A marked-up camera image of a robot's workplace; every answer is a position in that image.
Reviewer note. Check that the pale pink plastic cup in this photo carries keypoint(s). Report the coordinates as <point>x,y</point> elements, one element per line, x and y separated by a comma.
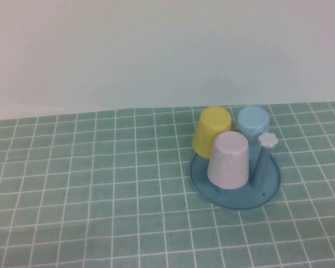
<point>229,162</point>

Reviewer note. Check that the yellow plastic cup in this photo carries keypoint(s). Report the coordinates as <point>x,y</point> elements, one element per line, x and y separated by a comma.
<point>209,128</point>

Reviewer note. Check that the light blue plastic cup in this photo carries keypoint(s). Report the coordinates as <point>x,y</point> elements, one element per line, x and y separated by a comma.
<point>252,120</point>

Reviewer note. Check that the blue cup stand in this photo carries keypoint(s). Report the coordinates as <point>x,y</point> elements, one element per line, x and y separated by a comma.
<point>268,184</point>

